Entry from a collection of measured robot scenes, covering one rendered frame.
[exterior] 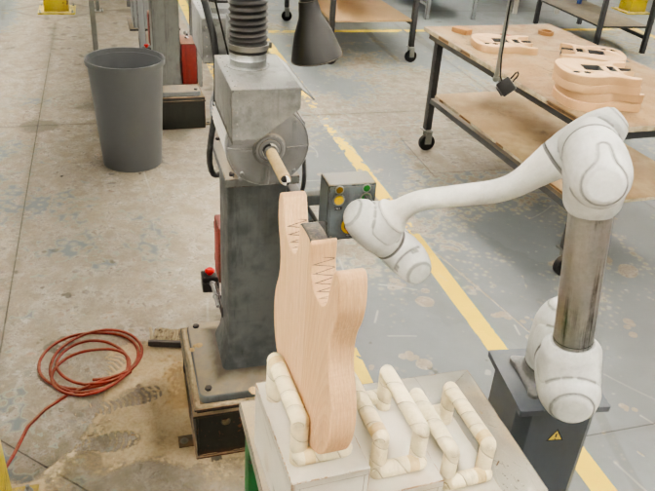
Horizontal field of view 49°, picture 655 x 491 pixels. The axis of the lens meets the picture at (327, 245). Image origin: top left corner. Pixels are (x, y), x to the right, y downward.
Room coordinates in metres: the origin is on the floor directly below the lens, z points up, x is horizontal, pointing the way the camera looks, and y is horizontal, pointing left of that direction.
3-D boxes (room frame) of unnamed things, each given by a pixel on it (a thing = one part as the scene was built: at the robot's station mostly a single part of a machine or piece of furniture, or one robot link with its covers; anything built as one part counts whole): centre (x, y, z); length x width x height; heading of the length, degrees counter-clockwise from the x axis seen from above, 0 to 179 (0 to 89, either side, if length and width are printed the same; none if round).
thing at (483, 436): (1.13, -0.32, 1.04); 0.20 x 0.03 x 0.03; 20
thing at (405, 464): (0.97, -0.17, 1.04); 0.11 x 0.03 x 0.03; 112
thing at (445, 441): (1.11, -0.25, 1.04); 0.20 x 0.03 x 0.03; 20
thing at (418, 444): (1.00, -0.20, 1.07); 0.03 x 0.03 x 0.09
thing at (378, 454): (0.97, -0.12, 1.07); 0.03 x 0.03 x 0.09
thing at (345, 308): (0.88, -0.03, 1.49); 0.07 x 0.04 x 0.10; 20
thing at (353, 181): (2.15, -0.01, 0.99); 0.24 x 0.21 x 0.26; 18
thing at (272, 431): (1.01, 0.01, 1.02); 0.27 x 0.15 x 0.17; 22
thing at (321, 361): (1.01, 0.02, 1.33); 0.35 x 0.04 x 0.40; 20
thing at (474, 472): (1.03, -0.32, 0.96); 0.11 x 0.03 x 0.03; 112
